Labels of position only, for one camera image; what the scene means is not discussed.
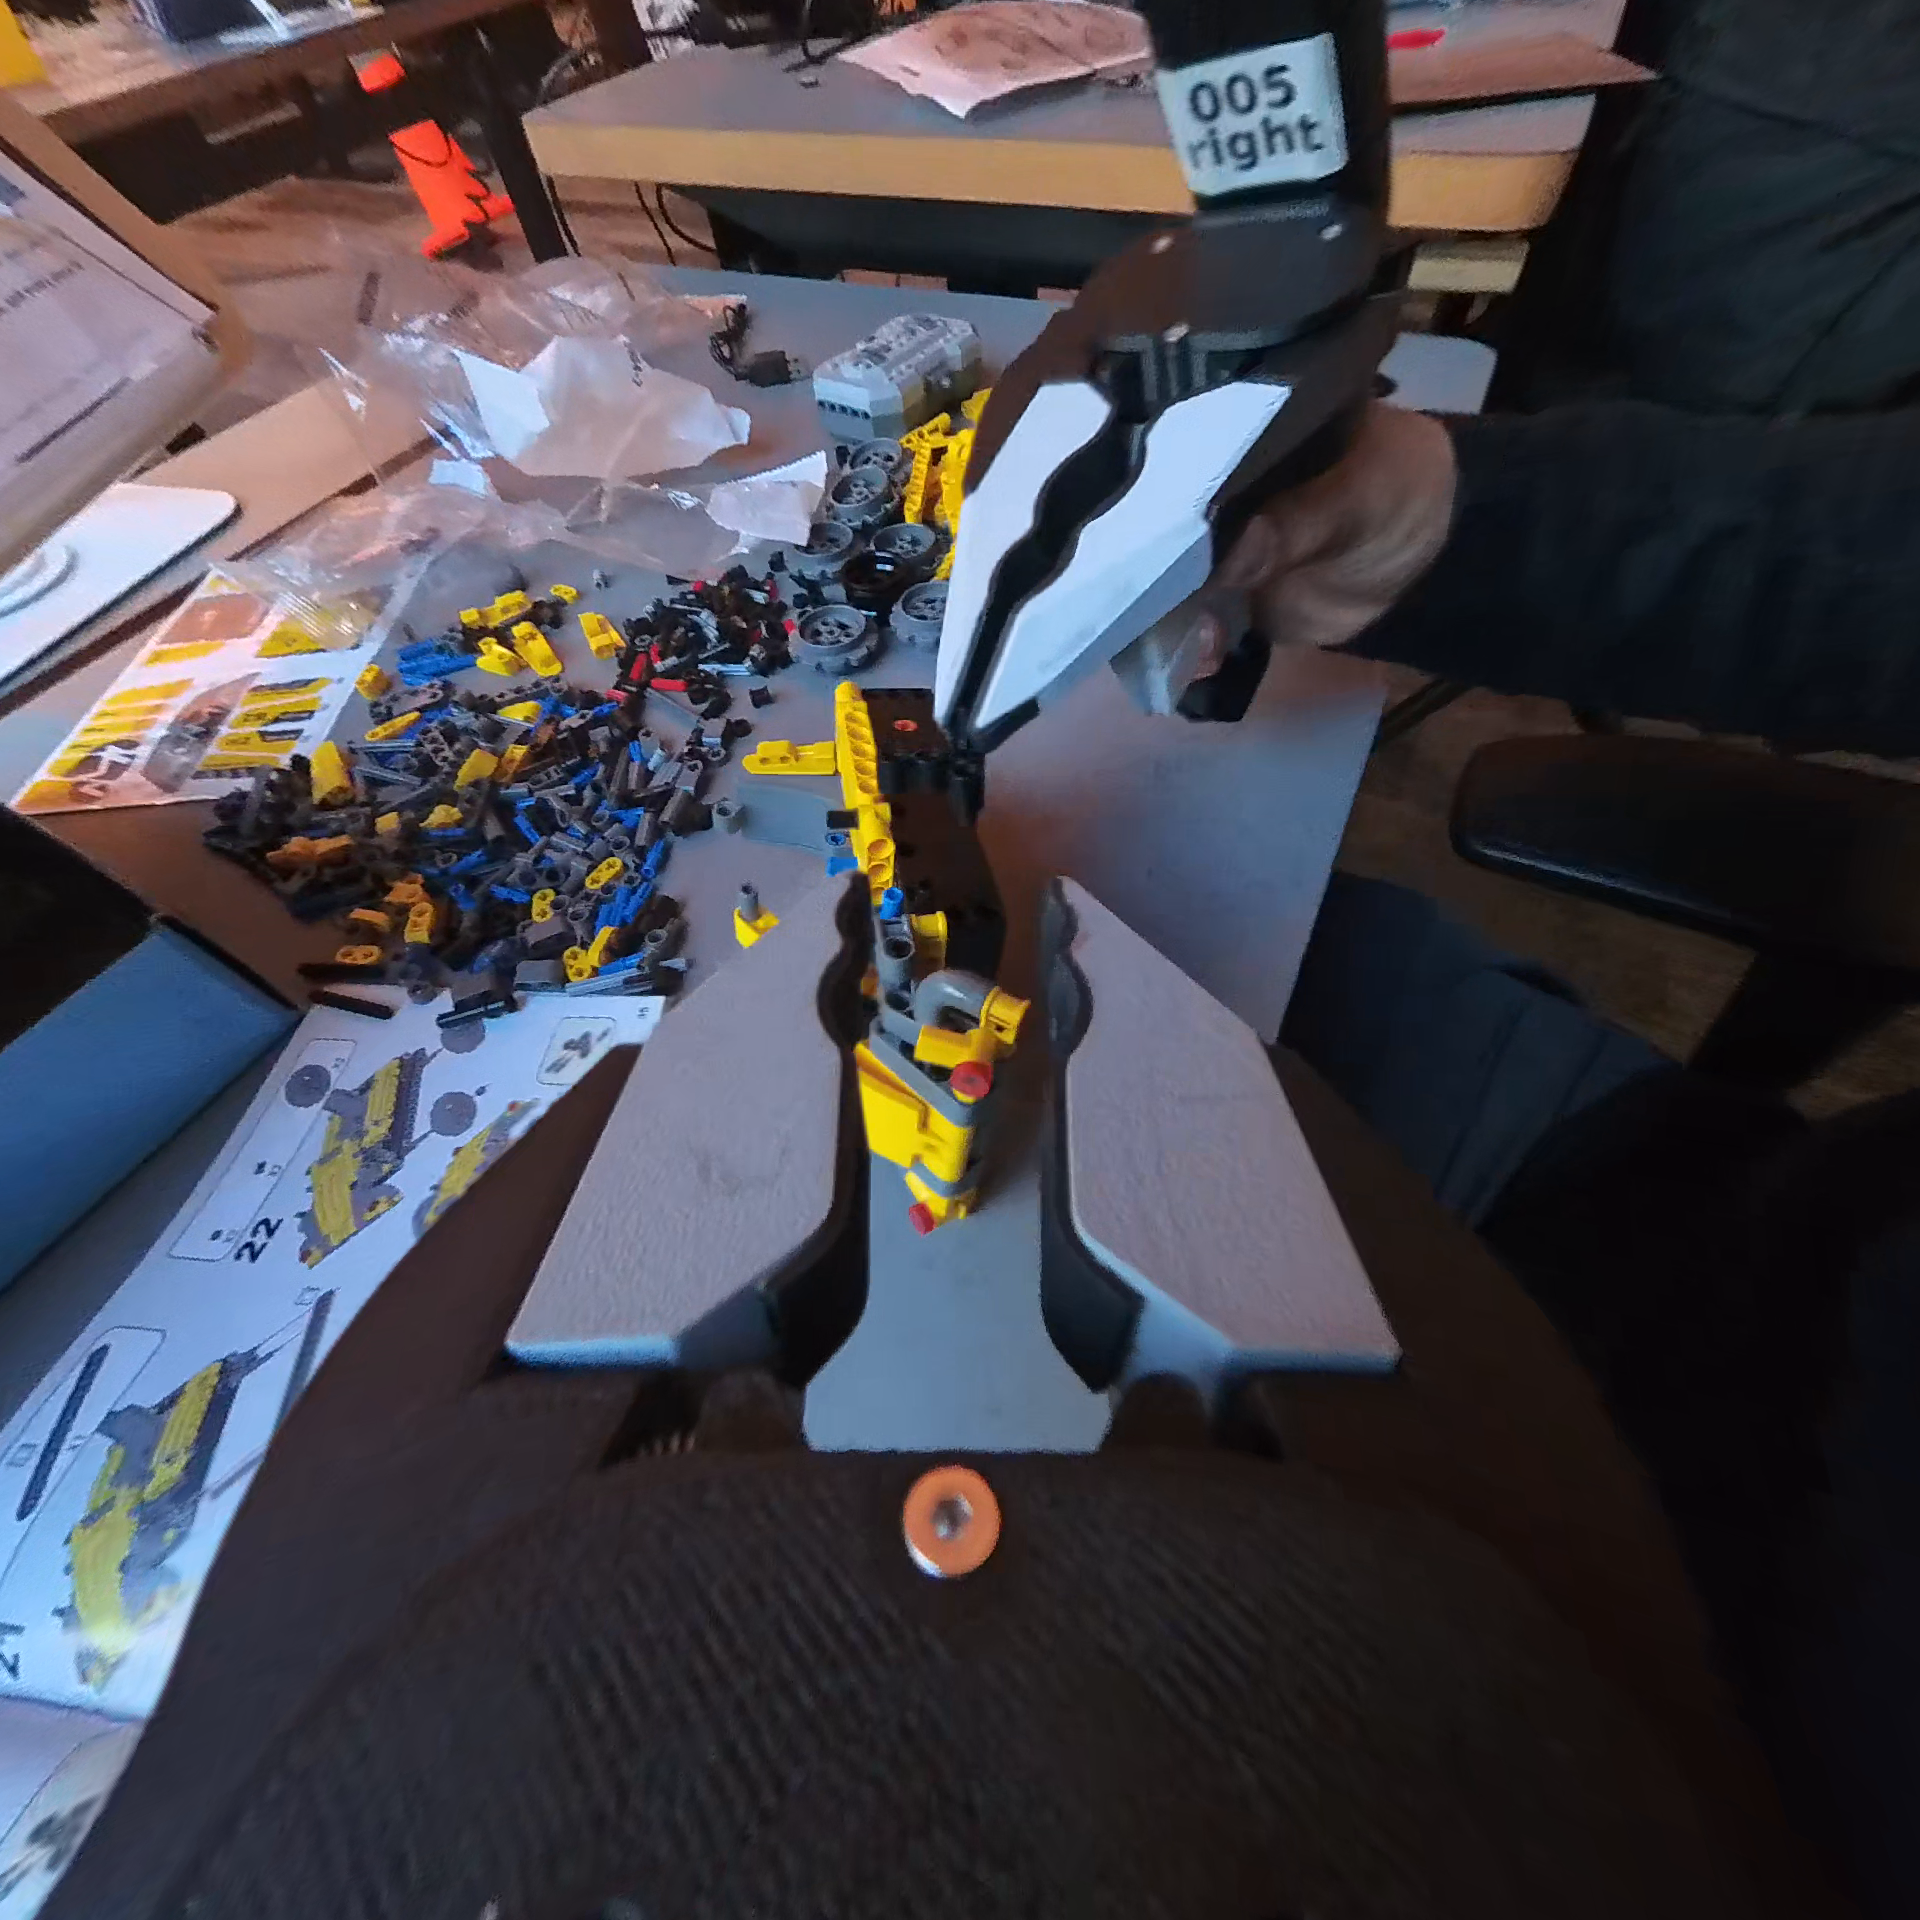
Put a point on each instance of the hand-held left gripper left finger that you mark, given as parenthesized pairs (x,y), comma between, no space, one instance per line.
(690,1184)

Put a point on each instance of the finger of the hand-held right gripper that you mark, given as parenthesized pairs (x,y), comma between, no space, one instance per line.
(990,523)
(1142,557)

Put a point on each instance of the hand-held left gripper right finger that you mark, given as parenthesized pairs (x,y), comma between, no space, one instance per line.
(1201,1184)

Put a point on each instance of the yellow grey toy vehicle model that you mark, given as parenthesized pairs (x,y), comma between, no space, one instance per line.
(916,1141)

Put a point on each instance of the person's right forearm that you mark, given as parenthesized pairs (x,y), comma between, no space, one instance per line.
(1650,570)

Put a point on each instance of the person's right hand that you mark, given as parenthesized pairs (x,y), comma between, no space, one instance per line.
(1349,539)

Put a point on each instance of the yellow beam assembly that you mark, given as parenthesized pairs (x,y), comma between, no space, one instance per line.
(938,481)

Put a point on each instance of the grey battery box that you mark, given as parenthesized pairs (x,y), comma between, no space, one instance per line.
(896,374)

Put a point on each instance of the cluster of grey toy wheels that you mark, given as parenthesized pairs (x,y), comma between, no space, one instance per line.
(833,638)

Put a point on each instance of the small yellow beam piece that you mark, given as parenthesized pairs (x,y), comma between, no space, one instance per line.
(786,754)

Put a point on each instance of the open instruction booklet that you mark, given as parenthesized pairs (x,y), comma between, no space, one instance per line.
(376,1275)

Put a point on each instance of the paper instruction sheet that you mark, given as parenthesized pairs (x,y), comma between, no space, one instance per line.
(990,45)

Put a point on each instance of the background table with pale edge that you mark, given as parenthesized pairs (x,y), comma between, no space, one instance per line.
(901,149)

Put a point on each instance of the pile of small building parts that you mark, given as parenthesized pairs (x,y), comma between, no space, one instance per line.
(525,840)

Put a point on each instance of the person's black clothed body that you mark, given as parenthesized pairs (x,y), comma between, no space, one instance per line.
(1724,1349)

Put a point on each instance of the clear plastic bag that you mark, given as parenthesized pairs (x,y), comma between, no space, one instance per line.
(452,376)

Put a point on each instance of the black chair armrest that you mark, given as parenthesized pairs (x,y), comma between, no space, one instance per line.
(1650,840)

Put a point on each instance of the blue kit box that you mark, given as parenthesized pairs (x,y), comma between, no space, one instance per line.
(120,1050)

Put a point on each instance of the orange plastic object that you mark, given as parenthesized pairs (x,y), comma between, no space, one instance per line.
(442,187)

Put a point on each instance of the yellow printed leaflet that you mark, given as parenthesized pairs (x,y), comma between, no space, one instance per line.
(224,691)

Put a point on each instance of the white flat tray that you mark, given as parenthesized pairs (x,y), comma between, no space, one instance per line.
(105,539)

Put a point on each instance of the white printed sign board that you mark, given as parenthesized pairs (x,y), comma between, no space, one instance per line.
(76,330)

